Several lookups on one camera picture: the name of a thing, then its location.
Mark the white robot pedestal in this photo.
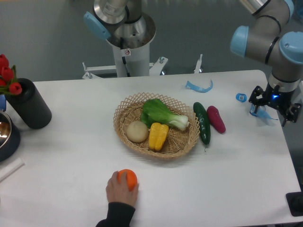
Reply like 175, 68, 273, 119
81, 10, 204, 80

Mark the orange mandarin fruit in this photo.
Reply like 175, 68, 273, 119
117, 169, 138, 191

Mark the tangled blue tape ribbon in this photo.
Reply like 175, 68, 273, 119
249, 104, 279, 120

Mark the dark green cucumber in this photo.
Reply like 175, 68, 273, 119
193, 102, 211, 151

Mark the white plastic bar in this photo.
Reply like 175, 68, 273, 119
0, 158, 25, 182

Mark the small blue tape roll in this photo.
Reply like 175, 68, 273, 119
235, 93, 247, 103

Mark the dark metal bowl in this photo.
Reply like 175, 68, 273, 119
0, 111, 21, 162

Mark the beige round onion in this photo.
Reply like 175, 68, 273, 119
126, 121, 148, 142

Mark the red tulip bouquet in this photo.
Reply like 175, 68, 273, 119
0, 54, 22, 96

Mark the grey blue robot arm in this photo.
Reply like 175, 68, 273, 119
230, 0, 303, 122

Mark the person's bare hand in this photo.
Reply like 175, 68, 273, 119
106, 171, 139, 207

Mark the curved blue tape strip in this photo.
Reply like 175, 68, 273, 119
185, 80, 214, 93

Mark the blue object at left edge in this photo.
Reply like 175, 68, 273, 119
0, 95, 7, 112

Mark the yellow bell pepper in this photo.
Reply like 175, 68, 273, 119
149, 122, 169, 151

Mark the black sleeved forearm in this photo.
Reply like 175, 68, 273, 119
96, 202, 135, 227

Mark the black cylindrical vase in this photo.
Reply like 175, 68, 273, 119
5, 78, 52, 129

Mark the magenta sweet potato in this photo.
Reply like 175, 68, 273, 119
207, 106, 226, 134

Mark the black device at table corner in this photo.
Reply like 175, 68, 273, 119
286, 192, 303, 217

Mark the woven wicker basket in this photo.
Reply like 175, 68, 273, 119
113, 93, 200, 159

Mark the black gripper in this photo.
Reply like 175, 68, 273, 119
249, 83, 302, 127

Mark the green bok choy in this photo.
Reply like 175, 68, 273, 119
140, 98, 189, 131

